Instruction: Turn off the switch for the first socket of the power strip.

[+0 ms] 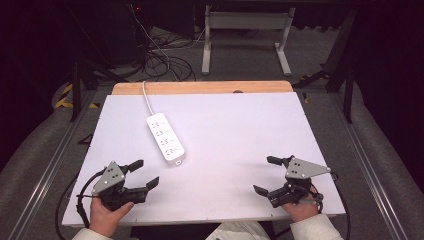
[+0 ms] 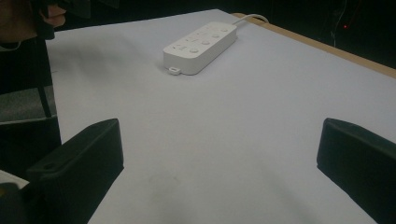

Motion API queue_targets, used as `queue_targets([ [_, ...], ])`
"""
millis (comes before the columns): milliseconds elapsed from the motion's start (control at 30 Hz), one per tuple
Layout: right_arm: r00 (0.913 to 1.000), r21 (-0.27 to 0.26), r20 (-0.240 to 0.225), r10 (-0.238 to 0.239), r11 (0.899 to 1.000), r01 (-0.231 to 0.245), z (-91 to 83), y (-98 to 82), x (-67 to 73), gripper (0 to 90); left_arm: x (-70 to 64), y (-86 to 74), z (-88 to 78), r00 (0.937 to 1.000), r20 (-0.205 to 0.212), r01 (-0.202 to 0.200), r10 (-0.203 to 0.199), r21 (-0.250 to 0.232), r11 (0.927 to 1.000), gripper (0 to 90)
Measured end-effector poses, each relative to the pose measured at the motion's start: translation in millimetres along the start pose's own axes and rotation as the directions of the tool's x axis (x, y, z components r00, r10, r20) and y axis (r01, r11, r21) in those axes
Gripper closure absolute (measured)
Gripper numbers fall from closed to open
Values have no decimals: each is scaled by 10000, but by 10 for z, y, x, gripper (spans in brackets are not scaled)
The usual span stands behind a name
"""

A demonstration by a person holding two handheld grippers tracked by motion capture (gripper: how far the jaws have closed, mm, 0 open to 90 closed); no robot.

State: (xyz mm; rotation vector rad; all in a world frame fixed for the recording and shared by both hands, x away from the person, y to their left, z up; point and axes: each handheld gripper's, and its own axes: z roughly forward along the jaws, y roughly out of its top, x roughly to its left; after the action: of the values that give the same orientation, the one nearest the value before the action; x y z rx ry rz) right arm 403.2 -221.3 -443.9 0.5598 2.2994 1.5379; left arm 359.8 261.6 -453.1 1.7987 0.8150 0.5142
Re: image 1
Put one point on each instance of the aluminium floor rail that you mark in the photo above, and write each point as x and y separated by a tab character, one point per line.
50	166
370	173

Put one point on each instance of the black metal stand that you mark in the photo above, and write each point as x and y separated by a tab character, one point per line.
78	86
340	73

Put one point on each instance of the yellow black hazard tape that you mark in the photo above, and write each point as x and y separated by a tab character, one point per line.
65	100

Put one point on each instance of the white table board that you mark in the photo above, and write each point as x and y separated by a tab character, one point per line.
233	133

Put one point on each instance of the person's right hand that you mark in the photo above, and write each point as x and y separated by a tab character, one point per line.
301	210

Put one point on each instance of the white metal desk frame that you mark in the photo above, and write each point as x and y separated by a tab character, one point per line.
246	20

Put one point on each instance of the white power strip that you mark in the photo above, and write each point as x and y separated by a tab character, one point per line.
165	138

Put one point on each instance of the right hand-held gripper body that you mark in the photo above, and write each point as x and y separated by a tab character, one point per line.
301	169

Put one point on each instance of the person's light clothing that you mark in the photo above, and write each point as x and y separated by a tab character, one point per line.
238	231

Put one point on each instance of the person's left hand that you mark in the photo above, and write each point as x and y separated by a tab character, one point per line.
105	218

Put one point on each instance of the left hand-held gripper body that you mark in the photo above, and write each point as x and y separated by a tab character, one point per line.
107	178

